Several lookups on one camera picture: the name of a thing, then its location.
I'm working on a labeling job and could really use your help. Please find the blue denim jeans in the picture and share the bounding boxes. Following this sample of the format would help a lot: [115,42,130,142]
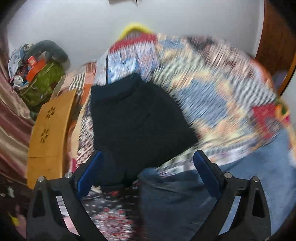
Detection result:
[138,129,296,241]

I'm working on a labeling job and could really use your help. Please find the black folded garment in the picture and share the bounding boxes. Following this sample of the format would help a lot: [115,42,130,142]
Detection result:
[90,74,198,191]

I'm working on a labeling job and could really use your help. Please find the striped satin curtain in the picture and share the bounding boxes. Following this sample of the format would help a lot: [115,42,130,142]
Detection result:
[1,36,34,185]

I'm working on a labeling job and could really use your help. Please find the patchwork patterned quilt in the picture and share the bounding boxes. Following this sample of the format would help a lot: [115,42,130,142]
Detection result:
[67,32,292,241]

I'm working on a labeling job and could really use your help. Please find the green fabric storage bag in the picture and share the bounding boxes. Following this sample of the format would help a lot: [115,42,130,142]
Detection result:
[17,61,65,112]

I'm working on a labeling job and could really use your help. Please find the orange box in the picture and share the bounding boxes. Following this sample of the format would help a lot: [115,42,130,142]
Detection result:
[26,56,46,83]

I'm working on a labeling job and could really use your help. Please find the light blue clothes heap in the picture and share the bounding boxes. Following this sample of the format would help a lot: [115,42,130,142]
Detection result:
[8,44,34,78]

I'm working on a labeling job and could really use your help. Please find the brown wooden door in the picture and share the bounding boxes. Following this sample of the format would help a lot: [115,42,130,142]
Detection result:
[255,1,295,95]

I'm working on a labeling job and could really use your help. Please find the small black wall monitor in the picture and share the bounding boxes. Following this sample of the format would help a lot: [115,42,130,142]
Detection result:
[108,0,141,6]

